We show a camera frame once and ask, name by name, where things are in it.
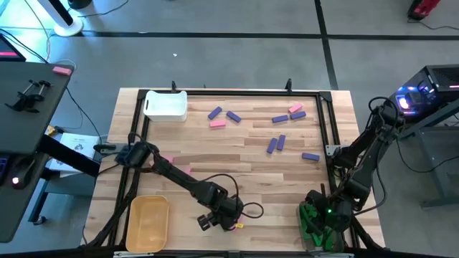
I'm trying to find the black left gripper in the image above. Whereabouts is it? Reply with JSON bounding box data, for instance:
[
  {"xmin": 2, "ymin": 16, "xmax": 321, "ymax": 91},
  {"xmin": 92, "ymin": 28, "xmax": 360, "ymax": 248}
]
[{"xmin": 198, "ymin": 196, "xmax": 247, "ymax": 232}]

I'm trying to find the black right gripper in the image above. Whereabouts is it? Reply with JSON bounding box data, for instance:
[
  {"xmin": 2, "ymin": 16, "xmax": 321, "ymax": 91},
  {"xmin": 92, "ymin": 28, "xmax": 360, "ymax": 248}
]
[{"xmin": 304, "ymin": 189, "xmax": 355, "ymax": 234}]

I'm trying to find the green block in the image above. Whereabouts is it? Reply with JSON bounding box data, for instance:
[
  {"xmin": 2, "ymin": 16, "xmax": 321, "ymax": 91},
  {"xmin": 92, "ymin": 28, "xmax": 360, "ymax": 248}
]
[
  {"xmin": 305, "ymin": 232, "xmax": 329, "ymax": 250},
  {"xmin": 300, "ymin": 203, "xmax": 318, "ymax": 226}
]

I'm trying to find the clear grey plastic bin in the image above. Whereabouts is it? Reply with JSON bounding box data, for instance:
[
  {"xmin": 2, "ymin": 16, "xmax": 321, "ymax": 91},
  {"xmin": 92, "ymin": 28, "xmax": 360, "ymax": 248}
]
[{"xmin": 295, "ymin": 199, "xmax": 347, "ymax": 252}]

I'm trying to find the yellow plastic bin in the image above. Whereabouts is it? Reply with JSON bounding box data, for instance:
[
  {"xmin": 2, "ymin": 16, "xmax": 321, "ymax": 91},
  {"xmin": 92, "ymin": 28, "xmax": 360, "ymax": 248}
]
[{"xmin": 125, "ymin": 194, "xmax": 170, "ymax": 254}]

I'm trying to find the grey metal stand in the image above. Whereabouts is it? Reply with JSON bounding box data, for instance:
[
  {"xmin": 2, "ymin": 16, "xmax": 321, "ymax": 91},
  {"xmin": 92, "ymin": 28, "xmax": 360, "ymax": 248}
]
[{"xmin": 396, "ymin": 98, "xmax": 459, "ymax": 211}]

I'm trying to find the white plastic bin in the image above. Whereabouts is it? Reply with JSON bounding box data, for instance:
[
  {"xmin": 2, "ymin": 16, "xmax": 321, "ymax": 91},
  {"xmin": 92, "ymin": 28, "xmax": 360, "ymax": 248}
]
[{"xmin": 143, "ymin": 90, "xmax": 189, "ymax": 123}]

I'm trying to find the white paper sheet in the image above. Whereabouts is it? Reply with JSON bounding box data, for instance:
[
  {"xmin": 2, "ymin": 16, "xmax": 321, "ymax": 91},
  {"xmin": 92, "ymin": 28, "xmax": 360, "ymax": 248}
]
[{"xmin": 48, "ymin": 132, "xmax": 102, "ymax": 173}]

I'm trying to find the black computer tower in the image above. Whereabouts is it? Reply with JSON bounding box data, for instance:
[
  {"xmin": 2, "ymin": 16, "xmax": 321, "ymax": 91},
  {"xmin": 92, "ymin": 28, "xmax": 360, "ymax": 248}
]
[{"xmin": 389, "ymin": 64, "xmax": 459, "ymax": 118}]

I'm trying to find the black computer mouse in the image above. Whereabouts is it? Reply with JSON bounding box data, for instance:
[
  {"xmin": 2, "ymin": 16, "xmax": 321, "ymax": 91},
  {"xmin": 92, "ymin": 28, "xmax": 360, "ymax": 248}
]
[{"xmin": 9, "ymin": 163, "xmax": 35, "ymax": 191}]

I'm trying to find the black clamp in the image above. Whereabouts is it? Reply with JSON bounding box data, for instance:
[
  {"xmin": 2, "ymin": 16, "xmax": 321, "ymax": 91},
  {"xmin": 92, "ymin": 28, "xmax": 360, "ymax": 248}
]
[{"xmin": 4, "ymin": 79, "xmax": 55, "ymax": 114}]

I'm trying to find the red and black device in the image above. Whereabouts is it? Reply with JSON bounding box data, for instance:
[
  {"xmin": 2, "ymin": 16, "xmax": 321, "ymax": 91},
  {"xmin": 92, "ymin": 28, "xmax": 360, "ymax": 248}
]
[{"xmin": 407, "ymin": 0, "xmax": 443, "ymax": 21}]

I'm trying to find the white tower fan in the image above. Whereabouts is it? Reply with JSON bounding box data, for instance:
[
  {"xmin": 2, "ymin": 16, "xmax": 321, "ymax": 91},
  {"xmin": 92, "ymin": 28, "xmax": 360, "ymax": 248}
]
[{"xmin": 35, "ymin": 0, "xmax": 85, "ymax": 38}]

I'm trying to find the black round base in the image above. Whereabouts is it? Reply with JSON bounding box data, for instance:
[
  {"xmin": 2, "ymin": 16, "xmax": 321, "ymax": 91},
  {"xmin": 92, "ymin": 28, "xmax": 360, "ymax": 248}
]
[{"xmin": 67, "ymin": 0, "xmax": 94, "ymax": 10}]

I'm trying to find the dark screen with pink line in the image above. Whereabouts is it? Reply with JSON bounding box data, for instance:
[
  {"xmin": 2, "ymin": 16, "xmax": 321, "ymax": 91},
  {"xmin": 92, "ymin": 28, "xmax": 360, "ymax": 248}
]
[{"xmin": 0, "ymin": 34, "xmax": 27, "ymax": 63}]

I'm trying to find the grey metal mounting bracket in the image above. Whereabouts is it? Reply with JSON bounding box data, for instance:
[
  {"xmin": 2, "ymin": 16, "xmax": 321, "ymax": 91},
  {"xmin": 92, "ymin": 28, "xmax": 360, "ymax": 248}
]
[{"xmin": 325, "ymin": 143, "xmax": 341, "ymax": 158}]

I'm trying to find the black metal table frame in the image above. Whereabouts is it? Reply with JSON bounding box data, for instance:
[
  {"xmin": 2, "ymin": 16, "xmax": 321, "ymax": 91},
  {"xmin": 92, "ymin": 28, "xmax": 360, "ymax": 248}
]
[{"xmin": 81, "ymin": 78, "xmax": 387, "ymax": 258}]

